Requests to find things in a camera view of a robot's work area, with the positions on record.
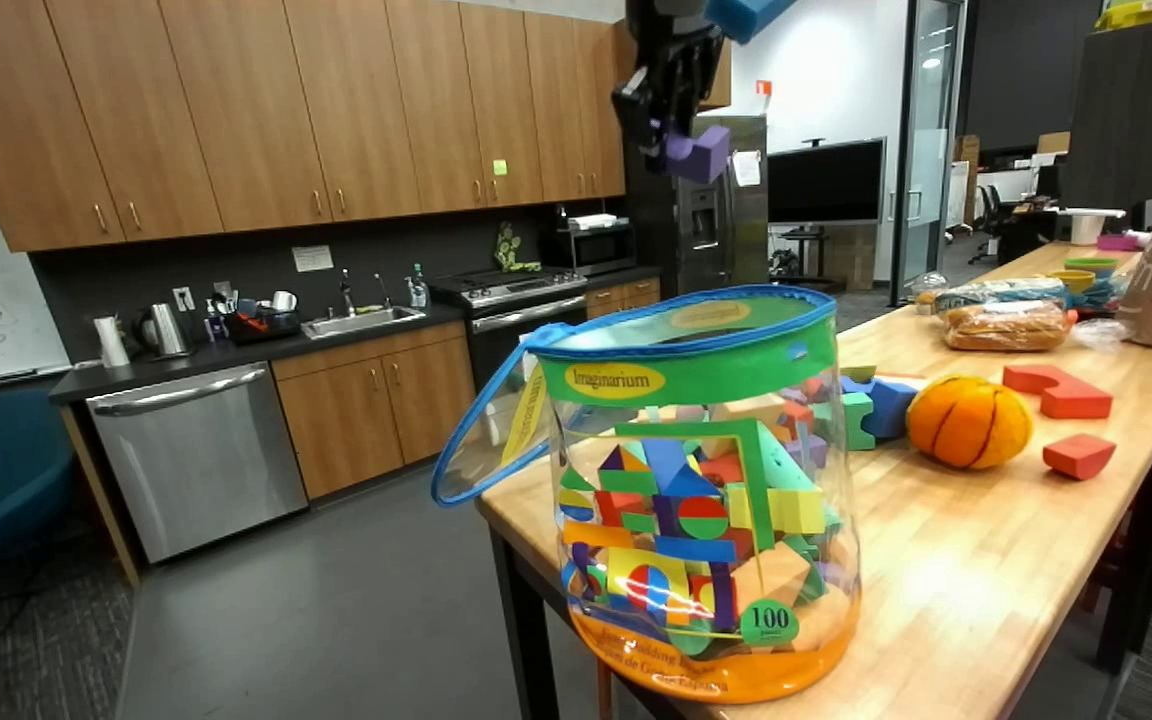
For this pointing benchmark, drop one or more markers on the blue foam pad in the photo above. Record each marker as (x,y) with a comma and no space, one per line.
(749,12)

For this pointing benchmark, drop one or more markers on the black kitchen countertop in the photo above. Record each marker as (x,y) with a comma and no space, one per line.
(241,350)

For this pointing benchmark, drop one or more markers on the silver toaster oven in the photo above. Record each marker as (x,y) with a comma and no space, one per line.
(594,243)

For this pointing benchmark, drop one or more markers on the white wall outlet plate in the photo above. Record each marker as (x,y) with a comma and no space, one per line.
(312,259)

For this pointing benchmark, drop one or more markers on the bagged bread loaf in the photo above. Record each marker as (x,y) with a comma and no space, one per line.
(1007,324)

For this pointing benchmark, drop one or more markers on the soap bottle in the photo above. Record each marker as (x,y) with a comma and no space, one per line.
(417,288)

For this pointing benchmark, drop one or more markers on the black table leg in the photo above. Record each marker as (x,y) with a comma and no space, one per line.
(1141,533)
(522,624)

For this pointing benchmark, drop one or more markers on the stainless steel refrigerator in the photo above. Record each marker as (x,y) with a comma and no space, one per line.
(718,234)

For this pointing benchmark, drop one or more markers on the black office chair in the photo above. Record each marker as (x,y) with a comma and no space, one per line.
(998,217)

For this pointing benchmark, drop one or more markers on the red wooden block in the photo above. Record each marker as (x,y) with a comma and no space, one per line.
(1079,456)

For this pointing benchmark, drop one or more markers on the green foam block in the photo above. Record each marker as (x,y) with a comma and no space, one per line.
(858,421)

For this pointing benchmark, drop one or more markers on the small bag of blocks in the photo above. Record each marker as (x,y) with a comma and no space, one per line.
(1088,280)

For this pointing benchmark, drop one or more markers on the stainless oven range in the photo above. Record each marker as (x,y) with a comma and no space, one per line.
(522,324)

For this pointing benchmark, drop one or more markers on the pile of dishes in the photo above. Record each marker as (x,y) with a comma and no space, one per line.
(248,317)

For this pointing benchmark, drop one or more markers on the steel kitchen sink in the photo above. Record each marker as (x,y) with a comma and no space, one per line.
(363,322)

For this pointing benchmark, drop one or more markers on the purple I-shaped foam block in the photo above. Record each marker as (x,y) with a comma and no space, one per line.
(696,155)

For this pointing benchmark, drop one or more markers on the blue foam block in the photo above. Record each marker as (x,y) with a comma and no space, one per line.
(888,405)

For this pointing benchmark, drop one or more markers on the wooden upper wall cabinets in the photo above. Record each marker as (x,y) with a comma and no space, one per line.
(270,106)

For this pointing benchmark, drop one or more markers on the white paper towel roll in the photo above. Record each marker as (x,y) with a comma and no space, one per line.
(109,343)

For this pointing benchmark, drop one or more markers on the wooden lower kitchen cabinet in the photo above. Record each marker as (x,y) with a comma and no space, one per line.
(377,405)

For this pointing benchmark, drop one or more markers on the glass door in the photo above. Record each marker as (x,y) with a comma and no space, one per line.
(930,146)

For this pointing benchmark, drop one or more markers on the stainless steel dishwasher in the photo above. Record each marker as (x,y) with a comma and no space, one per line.
(196,461)

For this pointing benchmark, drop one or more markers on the clear plastic block bag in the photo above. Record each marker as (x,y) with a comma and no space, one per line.
(680,386)

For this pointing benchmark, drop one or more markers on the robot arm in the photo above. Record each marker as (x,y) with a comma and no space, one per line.
(675,26)

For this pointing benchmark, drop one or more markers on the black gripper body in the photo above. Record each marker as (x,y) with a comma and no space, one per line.
(664,85)

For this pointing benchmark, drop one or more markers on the white paper note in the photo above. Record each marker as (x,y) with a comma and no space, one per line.
(745,170)

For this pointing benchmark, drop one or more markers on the small green plant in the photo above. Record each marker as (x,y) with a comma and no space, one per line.
(515,251)

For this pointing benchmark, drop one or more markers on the black television screen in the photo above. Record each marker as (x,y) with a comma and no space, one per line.
(824,181)

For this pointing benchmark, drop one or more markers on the red foam arch block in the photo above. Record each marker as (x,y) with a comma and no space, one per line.
(1060,397)

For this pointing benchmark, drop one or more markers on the orange plush basketball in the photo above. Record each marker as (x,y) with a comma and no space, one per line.
(969,427)

